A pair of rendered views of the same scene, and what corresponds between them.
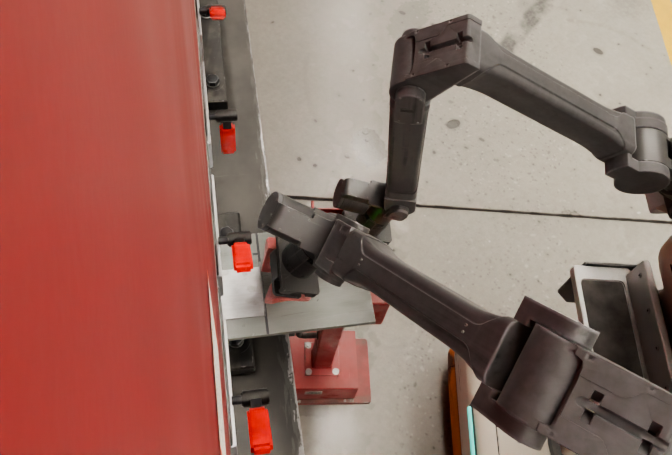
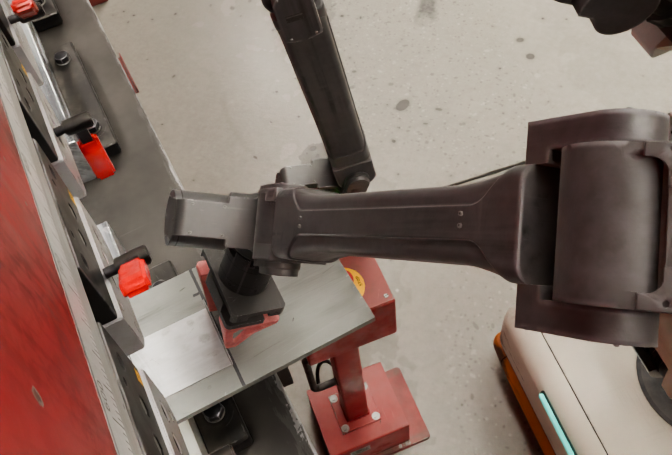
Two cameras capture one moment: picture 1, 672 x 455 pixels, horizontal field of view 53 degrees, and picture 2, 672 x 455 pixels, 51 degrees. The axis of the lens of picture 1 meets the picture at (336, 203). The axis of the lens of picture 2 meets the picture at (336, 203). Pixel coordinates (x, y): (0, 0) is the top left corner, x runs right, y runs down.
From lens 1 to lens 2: 26 cm
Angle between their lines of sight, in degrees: 5
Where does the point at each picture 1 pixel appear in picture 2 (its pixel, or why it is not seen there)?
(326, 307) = (307, 324)
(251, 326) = (219, 384)
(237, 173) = (155, 218)
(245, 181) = not seen: hidden behind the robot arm
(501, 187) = (479, 149)
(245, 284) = (195, 335)
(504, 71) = not seen: outside the picture
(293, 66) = (211, 111)
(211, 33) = (75, 78)
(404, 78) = not seen: outside the picture
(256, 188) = not seen: hidden behind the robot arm
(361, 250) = (296, 207)
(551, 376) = (623, 210)
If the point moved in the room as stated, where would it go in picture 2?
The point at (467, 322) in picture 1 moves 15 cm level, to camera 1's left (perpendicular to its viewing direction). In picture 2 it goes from (461, 208) to (200, 255)
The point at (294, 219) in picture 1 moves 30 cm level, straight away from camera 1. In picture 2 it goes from (204, 212) to (167, 19)
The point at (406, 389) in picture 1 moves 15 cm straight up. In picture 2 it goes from (464, 405) to (468, 383)
